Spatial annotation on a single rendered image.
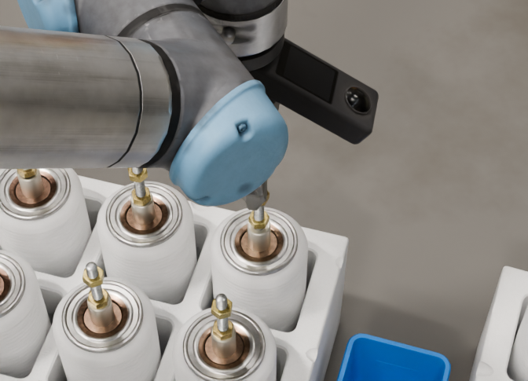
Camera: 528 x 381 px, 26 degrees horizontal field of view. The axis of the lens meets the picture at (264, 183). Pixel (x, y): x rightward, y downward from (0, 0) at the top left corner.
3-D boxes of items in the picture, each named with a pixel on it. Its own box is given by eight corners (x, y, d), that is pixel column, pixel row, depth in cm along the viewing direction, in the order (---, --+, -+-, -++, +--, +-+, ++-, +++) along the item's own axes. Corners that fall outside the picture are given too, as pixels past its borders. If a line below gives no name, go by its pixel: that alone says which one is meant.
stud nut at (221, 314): (214, 298, 100) (214, 294, 99) (233, 302, 100) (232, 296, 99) (210, 318, 99) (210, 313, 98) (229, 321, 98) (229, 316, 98)
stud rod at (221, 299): (219, 334, 104) (216, 291, 98) (229, 335, 104) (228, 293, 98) (217, 343, 103) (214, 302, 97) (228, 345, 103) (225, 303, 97)
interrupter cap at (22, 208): (48, 232, 112) (47, 228, 112) (-19, 207, 114) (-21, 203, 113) (84, 174, 116) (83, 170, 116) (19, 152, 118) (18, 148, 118)
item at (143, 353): (94, 457, 117) (70, 379, 103) (64, 379, 123) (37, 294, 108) (181, 421, 120) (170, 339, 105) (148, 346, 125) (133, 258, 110)
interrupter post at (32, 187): (38, 203, 114) (32, 185, 112) (16, 196, 115) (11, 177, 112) (49, 185, 116) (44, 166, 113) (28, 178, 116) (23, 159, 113)
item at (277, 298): (203, 355, 124) (195, 268, 110) (233, 283, 130) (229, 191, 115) (287, 382, 122) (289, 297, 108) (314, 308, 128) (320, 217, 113)
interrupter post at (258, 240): (243, 250, 111) (242, 232, 108) (251, 231, 112) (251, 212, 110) (266, 257, 111) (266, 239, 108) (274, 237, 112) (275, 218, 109)
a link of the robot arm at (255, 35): (295, -45, 86) (278, 34, 81) (294, -1, 89) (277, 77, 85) (196, -57, 86) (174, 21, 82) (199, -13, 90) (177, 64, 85)
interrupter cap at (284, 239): (208, 264, 110) (208, 260, 110) (236, 203, 114) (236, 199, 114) (283, 287, 109) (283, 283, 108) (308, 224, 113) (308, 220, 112)
